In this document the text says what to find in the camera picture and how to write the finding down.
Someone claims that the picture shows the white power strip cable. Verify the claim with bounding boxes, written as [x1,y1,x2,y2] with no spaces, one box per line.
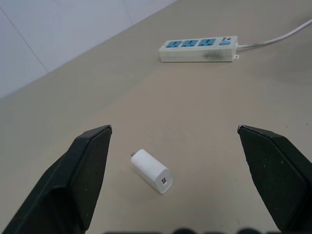
[236,19,312,49]

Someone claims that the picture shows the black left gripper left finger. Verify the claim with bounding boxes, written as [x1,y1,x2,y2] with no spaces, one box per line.
[0,125,113,234]

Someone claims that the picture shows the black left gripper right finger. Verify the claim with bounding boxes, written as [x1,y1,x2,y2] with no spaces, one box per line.
[237,124,312,234]

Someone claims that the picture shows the white USB charger plug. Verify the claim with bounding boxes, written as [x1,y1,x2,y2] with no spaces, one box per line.
[130,149,174,195]

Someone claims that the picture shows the white power strip blue sockets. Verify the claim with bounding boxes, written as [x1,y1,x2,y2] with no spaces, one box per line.
[158,36,240,63]

